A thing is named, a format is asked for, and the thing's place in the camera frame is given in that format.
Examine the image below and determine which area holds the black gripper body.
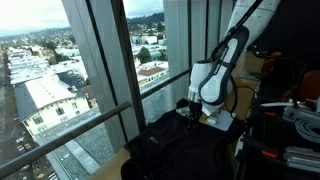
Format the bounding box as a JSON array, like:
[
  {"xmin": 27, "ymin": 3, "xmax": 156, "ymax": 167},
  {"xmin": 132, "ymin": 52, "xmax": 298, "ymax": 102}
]
[{"xmin": 189, "ymin": 101, "xmax": 202, "ymax": 121}]

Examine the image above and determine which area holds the black zip jumper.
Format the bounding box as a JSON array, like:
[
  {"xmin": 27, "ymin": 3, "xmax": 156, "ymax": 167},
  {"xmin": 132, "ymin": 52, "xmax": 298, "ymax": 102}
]
[{"xmin": 120, "ymin": 109, "xmax": 245, "ymax": 180}]

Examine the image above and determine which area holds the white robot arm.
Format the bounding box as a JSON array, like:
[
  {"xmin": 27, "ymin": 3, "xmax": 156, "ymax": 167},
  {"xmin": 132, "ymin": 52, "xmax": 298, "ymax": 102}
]
[{"xmin": 188, "ymin": 0, "xmax": 281, "ymax": 131}]

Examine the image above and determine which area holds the red black clamp upper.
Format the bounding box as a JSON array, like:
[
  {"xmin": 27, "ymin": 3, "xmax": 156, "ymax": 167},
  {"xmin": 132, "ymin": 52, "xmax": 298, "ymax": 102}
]
[{"xmin": 242, "ymin": 135, "xmax": 279, "ymax": 160}]

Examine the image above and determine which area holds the orange chair right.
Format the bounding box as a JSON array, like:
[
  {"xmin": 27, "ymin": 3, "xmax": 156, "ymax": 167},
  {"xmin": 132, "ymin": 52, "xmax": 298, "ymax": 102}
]
[{"xmin": 296, "ymin": 70, "xmax": 320, "ymax": 101}]

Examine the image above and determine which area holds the window handrail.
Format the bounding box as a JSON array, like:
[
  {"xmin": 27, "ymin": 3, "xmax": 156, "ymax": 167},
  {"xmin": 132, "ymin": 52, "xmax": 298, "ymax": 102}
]
[{"xmin": 0, "ymin": 68, "xmax": 191, "ymax": 179}]

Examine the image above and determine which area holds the coiled grey cable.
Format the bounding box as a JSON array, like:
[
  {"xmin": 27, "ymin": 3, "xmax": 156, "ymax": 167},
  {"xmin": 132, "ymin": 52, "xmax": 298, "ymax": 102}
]
[{"xmin": 294, "ymin": 118, "xmax": 320, "ymax": 144}]

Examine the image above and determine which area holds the aluminium rail upper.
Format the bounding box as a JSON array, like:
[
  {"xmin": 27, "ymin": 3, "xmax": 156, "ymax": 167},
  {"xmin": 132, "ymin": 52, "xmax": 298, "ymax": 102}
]
[{"xmin": 283, "ymin": 146, "xmax": 320, "ymax": 173}]

